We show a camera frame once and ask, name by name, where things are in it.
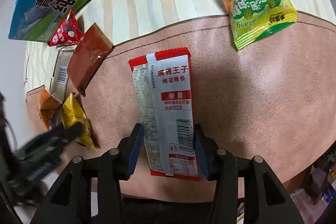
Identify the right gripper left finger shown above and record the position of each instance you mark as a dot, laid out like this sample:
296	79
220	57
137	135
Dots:
69	198

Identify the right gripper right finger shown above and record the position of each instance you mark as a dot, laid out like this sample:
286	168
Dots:
265	198

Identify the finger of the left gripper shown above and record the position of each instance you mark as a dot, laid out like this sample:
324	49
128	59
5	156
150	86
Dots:
49	144

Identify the red white spicy strip packet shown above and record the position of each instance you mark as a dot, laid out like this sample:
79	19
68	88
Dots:
162	82

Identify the small orange snack bag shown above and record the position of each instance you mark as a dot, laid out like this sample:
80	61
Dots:
47	107

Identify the small yellow snack bag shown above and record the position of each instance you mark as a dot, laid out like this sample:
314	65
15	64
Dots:
72	112

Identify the white barcode snack packet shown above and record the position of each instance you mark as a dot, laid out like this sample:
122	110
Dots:
56	75

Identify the pink brown suede blanket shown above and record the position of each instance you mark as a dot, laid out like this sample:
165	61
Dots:
274	98

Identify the dark red snack packet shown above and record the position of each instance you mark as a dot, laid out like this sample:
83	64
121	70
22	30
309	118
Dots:
89	54

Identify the small red triangle packet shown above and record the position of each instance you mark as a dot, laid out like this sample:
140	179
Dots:
68	32

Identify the white striped blanket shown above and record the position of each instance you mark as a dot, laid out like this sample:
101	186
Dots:
122	20

